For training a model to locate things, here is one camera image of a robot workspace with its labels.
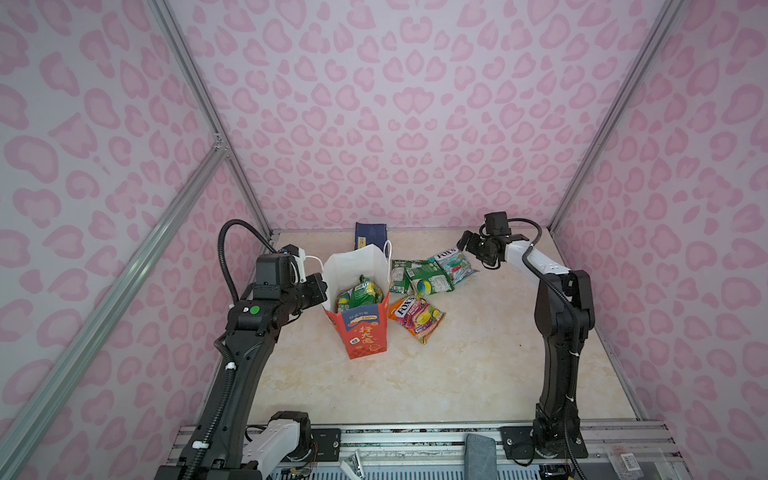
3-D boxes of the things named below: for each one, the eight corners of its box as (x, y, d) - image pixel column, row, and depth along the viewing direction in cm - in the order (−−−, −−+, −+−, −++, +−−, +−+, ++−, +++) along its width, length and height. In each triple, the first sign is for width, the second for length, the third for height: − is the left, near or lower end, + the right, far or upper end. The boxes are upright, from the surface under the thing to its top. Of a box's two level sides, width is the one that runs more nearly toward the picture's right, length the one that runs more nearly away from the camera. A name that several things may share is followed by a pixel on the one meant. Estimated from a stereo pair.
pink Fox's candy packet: (386, 316, 98) (386, 310, 95) (408, 293, 103) (409, 287, 101) (423, 345, 91) (424, 340, 89) (445, 319, 97) (446, 314, 94)
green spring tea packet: (389, 295, 103) (389, 286, 99) (390, 265, 111) (389, 256, 108) (412, 294, 103) (413, 286, 99) (411, 265, 111) (411, 256, 107)
